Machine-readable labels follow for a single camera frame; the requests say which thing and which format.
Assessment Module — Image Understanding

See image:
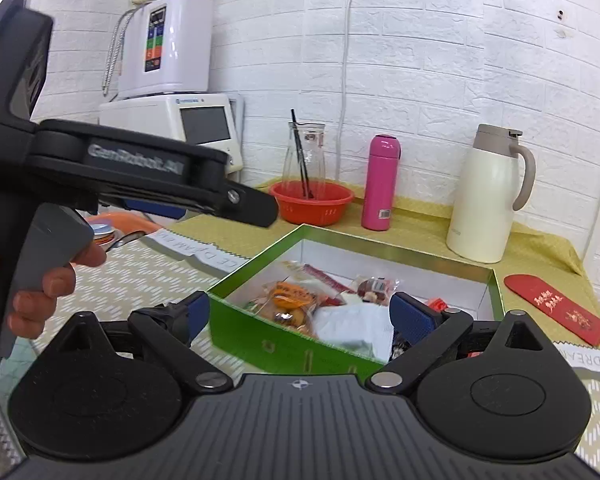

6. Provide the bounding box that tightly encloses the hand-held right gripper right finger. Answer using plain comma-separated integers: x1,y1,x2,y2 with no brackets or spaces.
365,291,554,393

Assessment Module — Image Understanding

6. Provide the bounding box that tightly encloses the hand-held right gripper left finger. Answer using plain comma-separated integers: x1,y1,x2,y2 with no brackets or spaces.
55,290,233,394

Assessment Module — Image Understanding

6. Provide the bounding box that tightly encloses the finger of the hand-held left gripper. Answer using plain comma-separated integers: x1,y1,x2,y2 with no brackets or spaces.
124,199,189,222
214,179,280,229

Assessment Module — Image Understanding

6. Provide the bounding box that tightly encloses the green cardboard box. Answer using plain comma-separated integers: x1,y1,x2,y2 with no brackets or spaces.
207,224,505,380

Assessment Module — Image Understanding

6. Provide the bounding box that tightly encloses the pale blue snack packet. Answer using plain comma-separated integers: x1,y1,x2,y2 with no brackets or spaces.
312,302,396,363

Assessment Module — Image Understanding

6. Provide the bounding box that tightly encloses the person's left hand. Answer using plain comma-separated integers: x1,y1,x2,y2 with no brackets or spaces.
0,210,108,341

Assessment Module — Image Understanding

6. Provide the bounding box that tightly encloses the orange basin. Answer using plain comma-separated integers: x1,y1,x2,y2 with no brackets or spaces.
87,210,156,248

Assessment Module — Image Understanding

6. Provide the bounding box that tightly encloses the clear dark red candy packet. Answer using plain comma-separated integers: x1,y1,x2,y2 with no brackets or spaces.
355,276,398,306

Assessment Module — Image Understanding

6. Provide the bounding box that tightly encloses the red plastic basket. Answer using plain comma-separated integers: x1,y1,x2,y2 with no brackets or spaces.
268,180,355,227

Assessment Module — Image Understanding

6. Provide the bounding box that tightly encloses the black straw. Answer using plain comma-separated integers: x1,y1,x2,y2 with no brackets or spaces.
290,109,315,200

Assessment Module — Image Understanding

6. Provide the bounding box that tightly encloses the glass carafe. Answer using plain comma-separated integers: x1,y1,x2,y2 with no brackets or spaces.
281,121,327,201

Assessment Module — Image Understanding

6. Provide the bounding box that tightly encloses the white appliance with screen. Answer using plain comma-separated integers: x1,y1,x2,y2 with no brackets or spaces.
98,92,245,176

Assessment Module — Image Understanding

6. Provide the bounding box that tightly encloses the red snack packet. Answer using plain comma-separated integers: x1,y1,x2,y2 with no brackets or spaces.
302,264,353,293

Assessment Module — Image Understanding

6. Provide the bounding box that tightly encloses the pink bottle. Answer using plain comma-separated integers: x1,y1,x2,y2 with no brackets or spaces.
361,134,402,232

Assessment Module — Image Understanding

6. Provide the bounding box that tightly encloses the cream thermos jug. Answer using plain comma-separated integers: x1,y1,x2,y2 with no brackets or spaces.
446,124,537,264

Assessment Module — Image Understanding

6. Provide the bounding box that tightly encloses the red envelope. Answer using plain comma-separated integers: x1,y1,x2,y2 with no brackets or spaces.
504,273,600,347

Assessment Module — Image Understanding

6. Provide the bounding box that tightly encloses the white water purifier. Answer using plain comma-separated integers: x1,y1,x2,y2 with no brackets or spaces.
102,0,213,101

